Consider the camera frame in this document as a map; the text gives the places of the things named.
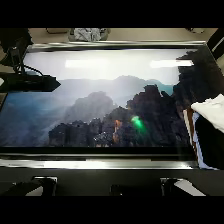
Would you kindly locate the white shirt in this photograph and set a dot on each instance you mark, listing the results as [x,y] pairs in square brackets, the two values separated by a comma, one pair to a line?
[210,111]

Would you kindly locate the silver frame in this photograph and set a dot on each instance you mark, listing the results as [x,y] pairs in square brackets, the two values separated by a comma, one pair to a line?
[100,164]

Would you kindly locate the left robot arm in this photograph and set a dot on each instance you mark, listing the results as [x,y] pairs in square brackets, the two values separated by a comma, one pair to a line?
[33,83]

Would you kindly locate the heap of clothes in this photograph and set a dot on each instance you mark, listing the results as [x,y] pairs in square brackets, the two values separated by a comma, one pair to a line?
[87,34]

